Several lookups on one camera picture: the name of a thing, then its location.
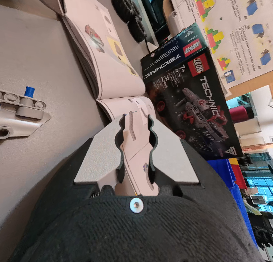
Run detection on black toy set box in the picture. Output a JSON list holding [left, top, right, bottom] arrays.
[[140, 22, 243, 160]]

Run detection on dark red tumbler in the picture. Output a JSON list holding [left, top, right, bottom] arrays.
[[229, 104, 255, 124]]

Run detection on red storage bin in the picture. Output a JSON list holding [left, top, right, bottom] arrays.
[[229, 160, 248, 189]]

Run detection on white board clamp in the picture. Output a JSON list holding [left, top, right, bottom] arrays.
[[168, 10, 189, 35]]

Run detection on white stand foot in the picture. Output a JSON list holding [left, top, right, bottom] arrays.
[[147, 41, 160, 53]]

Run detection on white grey toy brick assembly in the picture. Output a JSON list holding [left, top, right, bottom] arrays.
[[0, 86, 51, 140]]

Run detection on grey desk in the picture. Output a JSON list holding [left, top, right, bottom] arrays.
[[0, 0, 162, 262]]

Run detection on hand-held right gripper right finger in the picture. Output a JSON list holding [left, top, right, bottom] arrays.
[[147, 114, 200, 187]]

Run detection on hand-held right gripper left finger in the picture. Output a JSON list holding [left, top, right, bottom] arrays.
[[74, 117, 126, 188]]

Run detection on stacked blue storage bin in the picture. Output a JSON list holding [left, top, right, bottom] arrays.
[[206, 159, 258, 248]]

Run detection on wooden board with instruction sheet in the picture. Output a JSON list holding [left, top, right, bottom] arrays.
[[163, 0, 273, 100]]

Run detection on white instruction booklet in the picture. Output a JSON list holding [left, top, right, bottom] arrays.
[[27, 0, 160, 196]]

